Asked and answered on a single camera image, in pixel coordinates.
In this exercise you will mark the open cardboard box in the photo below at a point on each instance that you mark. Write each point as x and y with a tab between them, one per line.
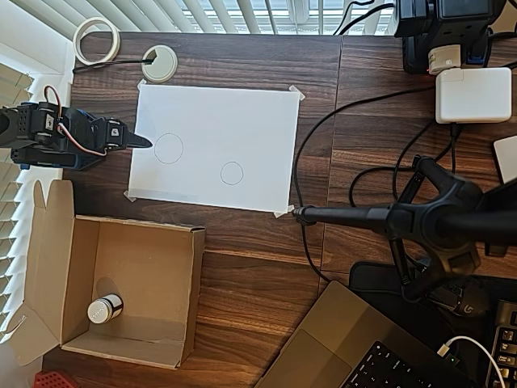
145	262

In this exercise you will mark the black keyboard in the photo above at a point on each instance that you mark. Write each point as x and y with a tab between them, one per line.
507	347

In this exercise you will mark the black power strip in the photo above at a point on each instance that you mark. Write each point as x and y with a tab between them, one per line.
456	26

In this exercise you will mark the black Logitech mouse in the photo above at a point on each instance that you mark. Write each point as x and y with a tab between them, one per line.
470	305

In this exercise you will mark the white paper with drawn circles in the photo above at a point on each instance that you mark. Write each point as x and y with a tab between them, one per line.
226	129

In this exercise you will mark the masking tape roll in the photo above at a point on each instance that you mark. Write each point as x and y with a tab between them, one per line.
115	40

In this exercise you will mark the vertical window blinds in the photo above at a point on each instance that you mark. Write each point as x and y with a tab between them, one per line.
8	210
226	16

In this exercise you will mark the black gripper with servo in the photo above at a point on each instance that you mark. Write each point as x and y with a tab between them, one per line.
115	134

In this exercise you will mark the silver flat device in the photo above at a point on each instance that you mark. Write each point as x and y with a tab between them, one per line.
509	159

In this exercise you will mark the clear tape piece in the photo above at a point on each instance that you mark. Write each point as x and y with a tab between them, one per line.
130	196
282	212
298	94
142	85

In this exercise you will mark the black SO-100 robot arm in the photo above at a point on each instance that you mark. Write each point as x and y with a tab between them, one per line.
24	125

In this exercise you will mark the black mouse pad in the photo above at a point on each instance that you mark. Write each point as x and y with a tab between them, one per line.
371	279

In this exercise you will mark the grey laptop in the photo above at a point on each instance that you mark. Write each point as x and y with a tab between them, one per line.
335	323

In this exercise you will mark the black tripod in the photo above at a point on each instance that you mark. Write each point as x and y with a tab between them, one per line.
436	222

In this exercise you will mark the red leader robot arm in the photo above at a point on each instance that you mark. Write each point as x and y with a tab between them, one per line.
50	380

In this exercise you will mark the small jar with silver lid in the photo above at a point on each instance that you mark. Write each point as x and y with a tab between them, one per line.
101	311

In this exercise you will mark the white laptop power adapter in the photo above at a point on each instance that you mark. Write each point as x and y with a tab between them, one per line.
472	95

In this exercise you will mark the small white plug adapter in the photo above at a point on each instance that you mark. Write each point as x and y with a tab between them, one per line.
444	58

